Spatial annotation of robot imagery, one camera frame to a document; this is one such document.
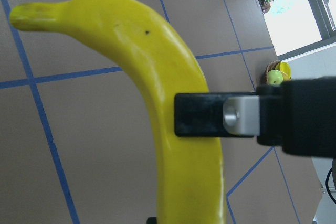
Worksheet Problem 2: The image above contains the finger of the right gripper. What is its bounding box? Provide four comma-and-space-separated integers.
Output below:
174, 77, 335, 157

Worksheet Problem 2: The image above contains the brown wicker basket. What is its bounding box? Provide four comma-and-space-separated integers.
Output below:
263, 60, 280, 84

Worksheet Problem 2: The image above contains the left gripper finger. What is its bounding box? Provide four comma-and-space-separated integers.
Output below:
146, 217, 157, 224

